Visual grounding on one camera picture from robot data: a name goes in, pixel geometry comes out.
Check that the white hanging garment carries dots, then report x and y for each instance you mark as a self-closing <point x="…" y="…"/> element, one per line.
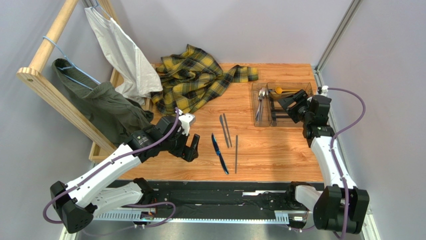
<point x="140" y="79"/>

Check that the grey plastic knife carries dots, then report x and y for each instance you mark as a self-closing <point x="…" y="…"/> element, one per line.
<point x="236" y="154"/>

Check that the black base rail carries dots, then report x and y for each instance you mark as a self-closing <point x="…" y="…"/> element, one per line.
<point x="216" y="202"/>

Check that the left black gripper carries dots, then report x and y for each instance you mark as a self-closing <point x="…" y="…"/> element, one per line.
<point x="192" y="152"/>

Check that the yellow plaid shirt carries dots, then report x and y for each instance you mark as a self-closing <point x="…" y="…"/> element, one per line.
<point x="191" y="79"/>

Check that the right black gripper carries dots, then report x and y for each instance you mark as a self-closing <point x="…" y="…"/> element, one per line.
<point x="293" y="104"/>

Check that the silver fork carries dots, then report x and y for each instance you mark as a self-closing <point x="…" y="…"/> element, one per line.
<point x="258" y="115"/>

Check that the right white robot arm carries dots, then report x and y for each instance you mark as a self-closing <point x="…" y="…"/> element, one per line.
<point x="341" y="207"/>

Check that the olive green garment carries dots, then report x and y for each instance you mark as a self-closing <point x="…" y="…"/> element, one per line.
<point x="115" y="116"/>

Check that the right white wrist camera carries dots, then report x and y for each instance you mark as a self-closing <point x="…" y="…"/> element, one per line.
<point x="323" y="90"/>

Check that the clear plastic utensil organizer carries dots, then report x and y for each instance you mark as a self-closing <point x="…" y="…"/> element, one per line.
<point x="273" y="114"/>

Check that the blue metal knife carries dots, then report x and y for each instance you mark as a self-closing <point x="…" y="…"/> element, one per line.
<point x="219" y="154"/>

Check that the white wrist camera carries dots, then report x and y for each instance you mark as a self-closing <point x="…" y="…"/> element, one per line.
<point x="187" y="120"/>
<point x="323" y="90"/>

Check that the silver spoon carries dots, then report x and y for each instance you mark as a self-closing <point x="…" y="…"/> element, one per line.
<point x="266" y="91"/>

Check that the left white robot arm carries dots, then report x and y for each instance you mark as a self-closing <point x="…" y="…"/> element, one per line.
<point x="80" y="200"/>

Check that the wooden clothes rack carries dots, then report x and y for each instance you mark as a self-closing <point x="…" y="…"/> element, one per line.
<point x="55" y="95"/>

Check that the light blue hanger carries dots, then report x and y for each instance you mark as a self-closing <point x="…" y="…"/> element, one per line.
<point x="72" y="66"/>

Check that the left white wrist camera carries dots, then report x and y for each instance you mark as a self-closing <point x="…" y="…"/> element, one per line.
<point x="187" y="120"/>

